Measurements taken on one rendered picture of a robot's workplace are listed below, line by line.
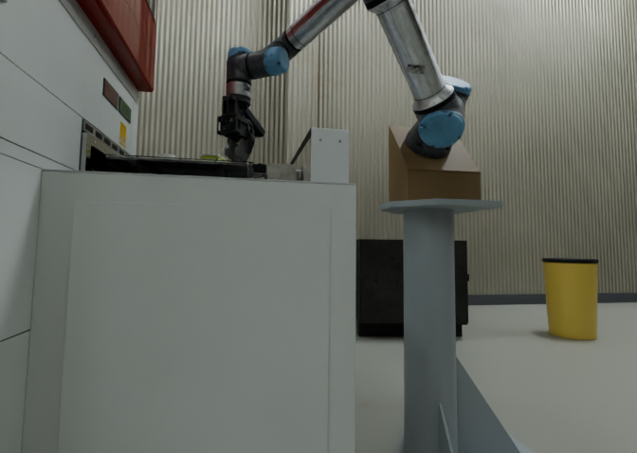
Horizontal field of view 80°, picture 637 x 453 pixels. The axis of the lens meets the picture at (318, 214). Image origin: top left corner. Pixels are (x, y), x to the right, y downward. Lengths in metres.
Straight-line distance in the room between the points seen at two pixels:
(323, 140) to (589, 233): 5.23
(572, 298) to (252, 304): 2.94
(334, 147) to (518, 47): 5.07
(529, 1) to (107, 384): 6.10
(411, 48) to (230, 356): 0.81
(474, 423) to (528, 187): 4.21
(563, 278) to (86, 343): 3.18
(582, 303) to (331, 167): 2.84
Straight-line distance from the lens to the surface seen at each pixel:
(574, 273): 3.46
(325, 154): 0.90
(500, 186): 5.14
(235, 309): 0.81
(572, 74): 6.25
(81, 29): 1.12
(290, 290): 0.81
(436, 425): 1.32
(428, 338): 1.24
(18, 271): 0.84
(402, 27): 1.02
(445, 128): 1.07
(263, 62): 1.16
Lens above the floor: 0.68
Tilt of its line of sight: 5 degrees up
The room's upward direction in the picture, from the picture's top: 1 degrees clockwise
